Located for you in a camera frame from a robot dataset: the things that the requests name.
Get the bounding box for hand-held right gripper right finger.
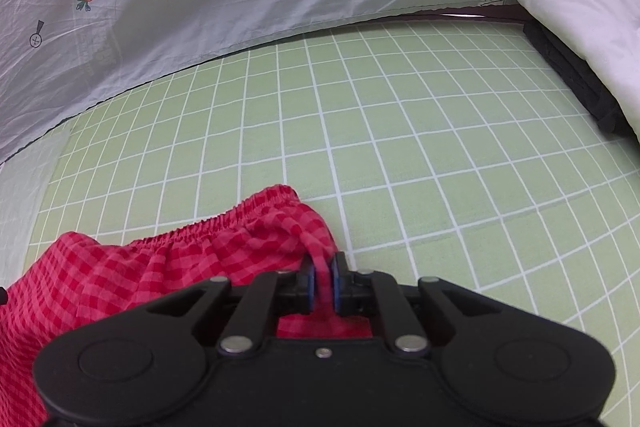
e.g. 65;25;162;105
331;252;497;354

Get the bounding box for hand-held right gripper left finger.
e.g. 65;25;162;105
144;256;318;356

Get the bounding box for red checked shorts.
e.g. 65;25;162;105
0;185;373;427

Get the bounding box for green grid bed sheet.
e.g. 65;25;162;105
24;18;640;427

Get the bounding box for black folded cloth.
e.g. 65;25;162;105
522;23;632;136

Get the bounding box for white folded cloth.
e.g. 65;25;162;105
515;0;640;135

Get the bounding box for dark maroon bed rail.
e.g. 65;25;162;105
382;5;531;28

